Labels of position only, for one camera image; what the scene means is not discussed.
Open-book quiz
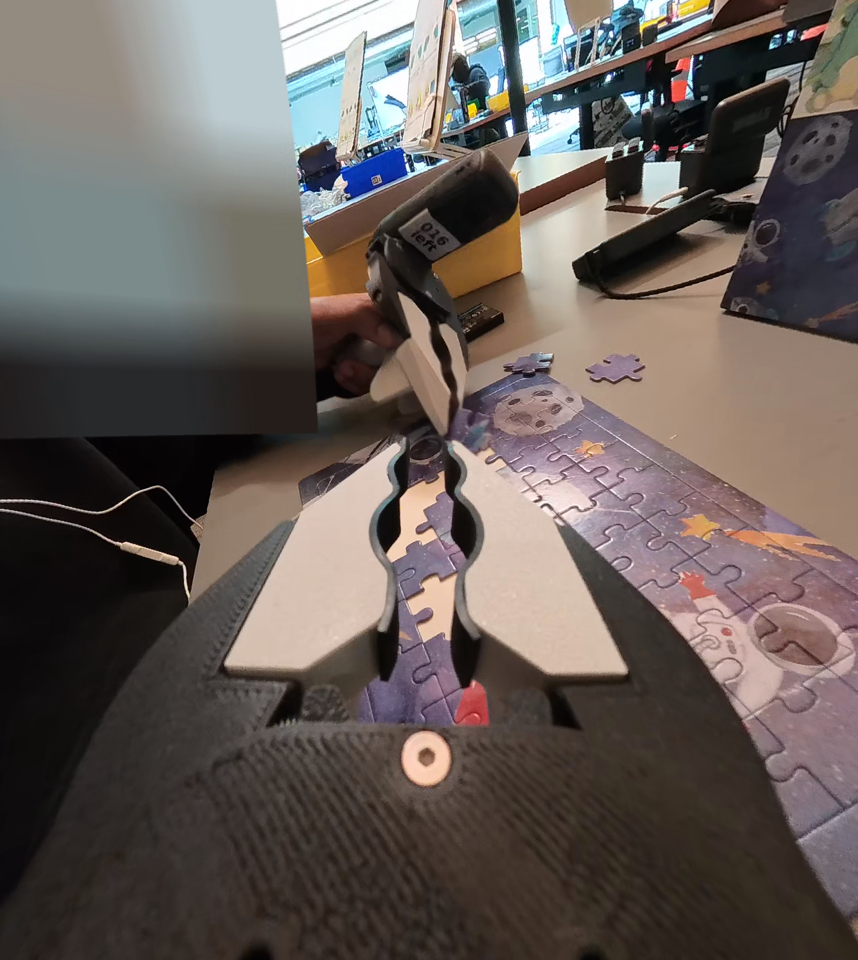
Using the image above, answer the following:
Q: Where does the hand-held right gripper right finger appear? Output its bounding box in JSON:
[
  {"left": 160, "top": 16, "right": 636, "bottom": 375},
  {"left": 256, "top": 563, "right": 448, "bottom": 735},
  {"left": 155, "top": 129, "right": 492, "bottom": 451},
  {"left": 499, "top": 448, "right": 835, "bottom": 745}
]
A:
[{"left": 444, "top": 441, "right": 632, "bottom": 689}]

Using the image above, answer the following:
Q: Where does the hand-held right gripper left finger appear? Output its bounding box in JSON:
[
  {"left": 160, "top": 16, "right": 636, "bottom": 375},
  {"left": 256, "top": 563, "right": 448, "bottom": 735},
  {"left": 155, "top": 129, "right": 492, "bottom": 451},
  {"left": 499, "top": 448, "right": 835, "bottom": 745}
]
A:
[{"left": 222, "top": 437, "right": 412, "bottom": 685}]

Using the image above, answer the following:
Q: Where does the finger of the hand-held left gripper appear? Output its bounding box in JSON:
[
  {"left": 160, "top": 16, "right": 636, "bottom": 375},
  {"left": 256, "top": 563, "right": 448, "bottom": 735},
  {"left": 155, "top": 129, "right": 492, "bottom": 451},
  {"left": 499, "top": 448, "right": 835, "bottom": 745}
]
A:
[
  {"left": 397, "top": 302, "right": 457, "bottom": 438},
  {"left": 438, "top": 328, "right": 470, "bottom": 404}
]

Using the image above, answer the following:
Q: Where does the space jigsaw puzzle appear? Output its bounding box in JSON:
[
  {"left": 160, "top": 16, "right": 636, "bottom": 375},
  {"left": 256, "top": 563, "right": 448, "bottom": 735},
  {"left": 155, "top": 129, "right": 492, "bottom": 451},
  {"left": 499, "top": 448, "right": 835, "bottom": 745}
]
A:
[{"left": 297, "top": 371, "right": 858, "bottom": 922}]

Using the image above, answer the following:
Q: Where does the person's left hand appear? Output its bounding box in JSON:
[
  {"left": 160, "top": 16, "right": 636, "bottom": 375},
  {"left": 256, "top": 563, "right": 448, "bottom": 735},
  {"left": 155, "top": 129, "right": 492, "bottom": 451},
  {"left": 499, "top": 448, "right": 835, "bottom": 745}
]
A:
[{"left": 311, "top": 292, "right": 405, "bottom": 399}]

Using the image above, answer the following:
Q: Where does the yellow plastic bin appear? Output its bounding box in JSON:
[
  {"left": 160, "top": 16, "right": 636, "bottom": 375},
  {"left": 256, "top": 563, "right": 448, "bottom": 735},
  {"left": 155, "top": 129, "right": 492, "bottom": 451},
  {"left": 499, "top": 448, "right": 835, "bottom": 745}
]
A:
[{"left": 305, "top": 168, "right": 525, "bottom": 303}]

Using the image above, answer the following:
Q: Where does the blue plastic bin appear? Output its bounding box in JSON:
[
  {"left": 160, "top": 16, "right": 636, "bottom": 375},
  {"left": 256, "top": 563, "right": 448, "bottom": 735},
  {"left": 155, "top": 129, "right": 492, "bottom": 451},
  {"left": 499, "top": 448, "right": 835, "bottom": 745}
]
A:
[{"left": 341, "top": 147, "right": 409, "bottom": 199}]

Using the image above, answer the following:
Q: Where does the wooden display board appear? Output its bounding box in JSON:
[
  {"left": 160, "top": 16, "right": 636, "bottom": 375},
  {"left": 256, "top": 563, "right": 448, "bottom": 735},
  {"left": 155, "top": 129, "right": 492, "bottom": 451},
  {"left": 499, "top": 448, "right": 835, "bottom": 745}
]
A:
[
  {"left": 333, "top": 30, "right": 370, "bottom": 162},
  {"left": 401, "top": 0, "right": 461, "bottom": 155}
]

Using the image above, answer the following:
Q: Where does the small black charger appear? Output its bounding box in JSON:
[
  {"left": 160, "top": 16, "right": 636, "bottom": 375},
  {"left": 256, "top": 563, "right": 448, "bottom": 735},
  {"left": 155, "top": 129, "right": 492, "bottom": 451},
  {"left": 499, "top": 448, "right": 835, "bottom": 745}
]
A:
[{"left": 604, "top": 142, "right": 647, "bottom": 202}]

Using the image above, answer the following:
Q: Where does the black battery charger case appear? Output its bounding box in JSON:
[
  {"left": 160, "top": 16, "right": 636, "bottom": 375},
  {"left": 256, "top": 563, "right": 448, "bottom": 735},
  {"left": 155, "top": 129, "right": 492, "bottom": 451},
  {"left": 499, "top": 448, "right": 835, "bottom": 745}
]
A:
[{"left": 571, "top": 187, "right": 720, "bottom": 284}]

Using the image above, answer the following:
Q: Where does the person's black clothing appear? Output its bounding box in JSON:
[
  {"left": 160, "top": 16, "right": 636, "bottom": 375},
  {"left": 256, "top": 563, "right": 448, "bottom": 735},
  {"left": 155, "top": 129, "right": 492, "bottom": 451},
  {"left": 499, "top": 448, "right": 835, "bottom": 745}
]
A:
[{"left": 0, "top": 435, "right": 214, "bottom": 960}]

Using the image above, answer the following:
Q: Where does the black device on stand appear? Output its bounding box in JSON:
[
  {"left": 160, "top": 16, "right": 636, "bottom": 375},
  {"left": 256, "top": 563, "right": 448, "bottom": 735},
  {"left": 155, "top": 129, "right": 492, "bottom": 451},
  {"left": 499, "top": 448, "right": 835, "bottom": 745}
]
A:
[{"left": 680, "top": 77, "right": 792, "bottom": 202}]

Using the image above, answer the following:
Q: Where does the puzzle box lid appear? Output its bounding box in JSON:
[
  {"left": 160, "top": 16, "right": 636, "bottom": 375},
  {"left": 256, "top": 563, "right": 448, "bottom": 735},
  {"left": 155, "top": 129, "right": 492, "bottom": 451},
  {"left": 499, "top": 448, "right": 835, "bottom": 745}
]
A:
[{"left": 721, "top": 0, "right": 858, "bottom": 355}]

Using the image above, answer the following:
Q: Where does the black camera battery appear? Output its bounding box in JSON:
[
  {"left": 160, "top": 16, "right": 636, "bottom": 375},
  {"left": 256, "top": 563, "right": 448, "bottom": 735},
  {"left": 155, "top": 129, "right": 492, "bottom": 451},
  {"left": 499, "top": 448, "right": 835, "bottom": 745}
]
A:
[{"left": 457, "top": 300, "right": 508, "bottom": 342}]

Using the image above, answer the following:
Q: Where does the white earphone cable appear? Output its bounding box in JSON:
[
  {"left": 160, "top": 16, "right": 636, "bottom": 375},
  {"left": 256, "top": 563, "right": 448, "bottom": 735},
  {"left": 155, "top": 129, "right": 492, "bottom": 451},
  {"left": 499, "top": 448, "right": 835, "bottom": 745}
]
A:
[{"left": 0, "top": 483, "right": 205, "bottom": 603}]

